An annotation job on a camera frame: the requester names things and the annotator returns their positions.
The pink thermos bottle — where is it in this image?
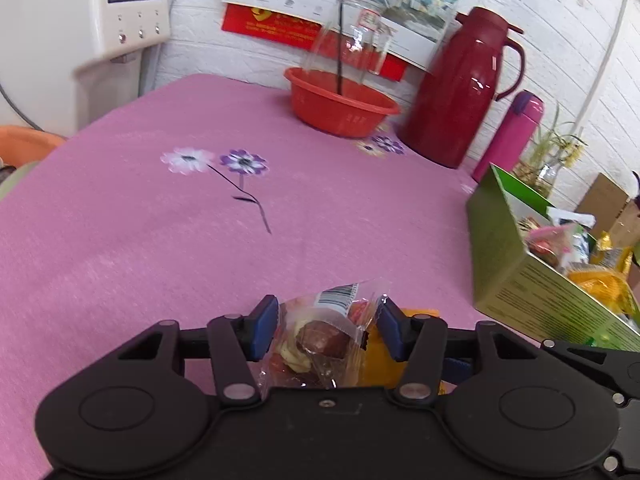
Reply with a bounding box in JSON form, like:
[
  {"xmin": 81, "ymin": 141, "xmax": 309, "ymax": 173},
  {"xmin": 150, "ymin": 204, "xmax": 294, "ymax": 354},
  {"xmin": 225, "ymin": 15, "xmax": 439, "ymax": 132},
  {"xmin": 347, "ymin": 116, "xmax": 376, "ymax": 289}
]
[{"xmin": 471, "ymin": 90, "xmax": 545, "ymax": 185}]

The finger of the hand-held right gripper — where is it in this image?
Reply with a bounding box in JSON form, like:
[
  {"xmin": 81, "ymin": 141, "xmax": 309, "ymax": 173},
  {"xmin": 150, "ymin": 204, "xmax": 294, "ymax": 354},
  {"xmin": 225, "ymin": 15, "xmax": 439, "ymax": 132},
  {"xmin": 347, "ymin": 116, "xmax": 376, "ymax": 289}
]
[{"xmin": 442, "ymin": 339, "xmax": 640, "ymax": 411}]

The glass jar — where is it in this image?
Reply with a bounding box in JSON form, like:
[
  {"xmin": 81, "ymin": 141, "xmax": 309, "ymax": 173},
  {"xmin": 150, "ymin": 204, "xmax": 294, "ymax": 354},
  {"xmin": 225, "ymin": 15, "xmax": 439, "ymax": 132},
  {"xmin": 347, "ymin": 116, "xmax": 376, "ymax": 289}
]
[{"xmin": 300, "ymin": 0, "xmax": 393, "ymax": 96}]

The pink white snack packet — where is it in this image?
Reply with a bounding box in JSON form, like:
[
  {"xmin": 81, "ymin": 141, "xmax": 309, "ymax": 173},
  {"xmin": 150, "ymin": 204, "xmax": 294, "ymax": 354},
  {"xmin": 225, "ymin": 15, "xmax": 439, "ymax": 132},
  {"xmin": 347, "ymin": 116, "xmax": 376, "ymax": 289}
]
[{"xmin": 522, "ymin": 207, "xmax": 598, "ymax": 267}]

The pink floral tablecloth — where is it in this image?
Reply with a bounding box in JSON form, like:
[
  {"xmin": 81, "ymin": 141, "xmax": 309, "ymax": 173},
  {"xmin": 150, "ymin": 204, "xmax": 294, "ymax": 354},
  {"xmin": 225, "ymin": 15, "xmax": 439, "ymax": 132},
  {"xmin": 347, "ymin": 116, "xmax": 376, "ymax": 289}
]
[{"xmin": 0, "ymin": 72, "xmax": 640, "ymax": 480}]

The white appliance with screen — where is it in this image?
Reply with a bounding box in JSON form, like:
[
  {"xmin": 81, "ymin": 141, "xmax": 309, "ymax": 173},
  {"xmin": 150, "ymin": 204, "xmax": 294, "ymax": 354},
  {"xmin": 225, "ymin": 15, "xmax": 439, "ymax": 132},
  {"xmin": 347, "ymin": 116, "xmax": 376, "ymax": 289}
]
[{"xmin": 0, "ymin": 0, "xmax": 173, "ymax": 136}]

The yellow orange snack packet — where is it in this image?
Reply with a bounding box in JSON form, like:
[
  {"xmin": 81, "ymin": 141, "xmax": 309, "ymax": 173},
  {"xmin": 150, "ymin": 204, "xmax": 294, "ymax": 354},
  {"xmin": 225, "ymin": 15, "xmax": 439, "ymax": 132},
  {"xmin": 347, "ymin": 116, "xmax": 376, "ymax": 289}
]
[{"xmin": 360, "ymin": 307, "xmax": 451, "ymax": 396}]

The pale green object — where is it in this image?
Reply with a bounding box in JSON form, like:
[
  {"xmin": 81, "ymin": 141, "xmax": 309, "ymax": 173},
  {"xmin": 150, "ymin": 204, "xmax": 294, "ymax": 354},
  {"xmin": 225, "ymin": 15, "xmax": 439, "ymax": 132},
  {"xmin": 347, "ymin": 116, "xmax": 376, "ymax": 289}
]
[{"xmin": 0, "ymin": 160, "xmax": 38, "ymax": 201}]

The red thermos jug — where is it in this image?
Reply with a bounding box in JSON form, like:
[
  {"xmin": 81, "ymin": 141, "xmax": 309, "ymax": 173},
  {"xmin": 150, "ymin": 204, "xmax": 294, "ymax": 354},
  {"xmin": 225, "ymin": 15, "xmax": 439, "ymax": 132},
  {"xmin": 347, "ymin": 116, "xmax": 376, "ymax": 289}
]
[{"xmin": 397, "ymin": 6, "xmax": 526, "ymax": 170}]

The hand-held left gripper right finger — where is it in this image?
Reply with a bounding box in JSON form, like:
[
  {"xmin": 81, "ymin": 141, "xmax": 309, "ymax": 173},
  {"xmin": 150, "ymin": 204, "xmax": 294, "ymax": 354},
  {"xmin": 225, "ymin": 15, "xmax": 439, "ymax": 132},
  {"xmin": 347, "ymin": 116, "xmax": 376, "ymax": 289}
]
[{"xmin": 376, "ymin": 296, "xmax": 543, "ymax": 407}]

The brown cardboard box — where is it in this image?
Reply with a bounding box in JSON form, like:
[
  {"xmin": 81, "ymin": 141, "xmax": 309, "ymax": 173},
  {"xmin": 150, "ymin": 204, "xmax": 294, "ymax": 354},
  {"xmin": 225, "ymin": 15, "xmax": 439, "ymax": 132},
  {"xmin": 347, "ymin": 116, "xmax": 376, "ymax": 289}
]
[{"xmin": 575, "ymin": 172, "xmax": 640, "ymax": 251}]

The clear sausage snack packet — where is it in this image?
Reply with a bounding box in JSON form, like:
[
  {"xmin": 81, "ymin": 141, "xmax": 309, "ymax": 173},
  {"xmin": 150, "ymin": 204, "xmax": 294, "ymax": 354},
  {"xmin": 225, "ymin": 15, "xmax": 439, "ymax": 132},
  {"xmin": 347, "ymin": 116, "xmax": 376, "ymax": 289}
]
[{"xmin": 250, "ymin": 277, "xmax": 391, "ymax": 391}]

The orange plastic basin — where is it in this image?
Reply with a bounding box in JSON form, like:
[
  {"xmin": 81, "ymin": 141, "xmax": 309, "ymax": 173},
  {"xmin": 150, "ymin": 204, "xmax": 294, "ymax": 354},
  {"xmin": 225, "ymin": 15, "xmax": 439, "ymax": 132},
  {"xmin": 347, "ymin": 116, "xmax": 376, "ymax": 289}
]
[{"xmin": 0, "ymin": 125, "xmax": 68, "ymax": 168}]

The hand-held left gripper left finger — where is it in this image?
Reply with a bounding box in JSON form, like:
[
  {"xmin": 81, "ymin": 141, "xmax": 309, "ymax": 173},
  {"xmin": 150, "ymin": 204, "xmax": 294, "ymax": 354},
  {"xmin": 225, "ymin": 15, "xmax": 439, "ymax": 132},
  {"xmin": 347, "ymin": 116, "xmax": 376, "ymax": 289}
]
[{"xmin": 117, "ymin": 294, "xmax": 281, "ymax": 407}]

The red plastic basin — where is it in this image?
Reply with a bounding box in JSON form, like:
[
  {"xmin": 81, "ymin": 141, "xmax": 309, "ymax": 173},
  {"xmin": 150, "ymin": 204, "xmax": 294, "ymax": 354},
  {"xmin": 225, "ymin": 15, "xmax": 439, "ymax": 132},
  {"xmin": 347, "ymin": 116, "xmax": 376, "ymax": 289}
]
[{"xmin": 283, "ymin": 66, "xmax": 402, "ymax": 138}]

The dark straw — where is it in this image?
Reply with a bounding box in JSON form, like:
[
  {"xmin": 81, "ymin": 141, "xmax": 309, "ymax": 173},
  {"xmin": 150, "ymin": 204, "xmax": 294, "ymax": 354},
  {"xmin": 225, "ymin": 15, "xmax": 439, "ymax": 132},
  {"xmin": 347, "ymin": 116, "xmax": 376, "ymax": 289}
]
[{"xmin": 336, "ymin": 0, "xmax": 347, "ymax": 96}]

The yellow barcode snack packet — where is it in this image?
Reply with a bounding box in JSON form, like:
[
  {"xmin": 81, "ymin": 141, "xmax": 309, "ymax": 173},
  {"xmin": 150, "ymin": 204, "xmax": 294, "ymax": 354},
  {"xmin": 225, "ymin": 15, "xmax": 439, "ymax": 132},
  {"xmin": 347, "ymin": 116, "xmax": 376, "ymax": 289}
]
[{"xmin": 567, "ymin": 265, "xmax": 640, "ymax": 326}]

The green cardboard box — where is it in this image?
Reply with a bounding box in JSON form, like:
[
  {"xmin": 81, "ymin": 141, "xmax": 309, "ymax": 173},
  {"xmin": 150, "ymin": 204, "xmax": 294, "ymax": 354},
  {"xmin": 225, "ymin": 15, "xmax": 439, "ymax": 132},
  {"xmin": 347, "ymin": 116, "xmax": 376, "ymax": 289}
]
[{"xmin": 466, "ymin": 162, "xmax": 640, "ymax": 353}]

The yellow chips packet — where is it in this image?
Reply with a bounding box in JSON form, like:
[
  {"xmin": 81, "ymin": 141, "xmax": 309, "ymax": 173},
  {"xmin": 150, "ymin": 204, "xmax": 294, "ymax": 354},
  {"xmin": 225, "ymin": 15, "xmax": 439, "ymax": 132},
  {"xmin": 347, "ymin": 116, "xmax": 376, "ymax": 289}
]
[{"xmin": 590, "ymin": 232, "xmax": 633, "ymax": 271}]

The white wall pipe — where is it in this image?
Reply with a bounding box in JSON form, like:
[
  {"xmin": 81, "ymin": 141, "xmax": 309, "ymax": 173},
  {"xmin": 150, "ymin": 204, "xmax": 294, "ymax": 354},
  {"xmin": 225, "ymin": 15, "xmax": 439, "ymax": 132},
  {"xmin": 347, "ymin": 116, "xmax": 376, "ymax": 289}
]
[{"xmin": 580, "ymin": 0, "xmax": 632, "ymax": 128}]

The plant in glass vase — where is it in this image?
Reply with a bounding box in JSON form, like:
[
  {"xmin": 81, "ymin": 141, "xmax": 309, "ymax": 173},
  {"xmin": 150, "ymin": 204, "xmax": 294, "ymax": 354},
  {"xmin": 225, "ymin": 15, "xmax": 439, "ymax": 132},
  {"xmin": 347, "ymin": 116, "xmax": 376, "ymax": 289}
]
[{"xmin": 515, "ymin": 105, "xmax": 588, "ymax": 198}]

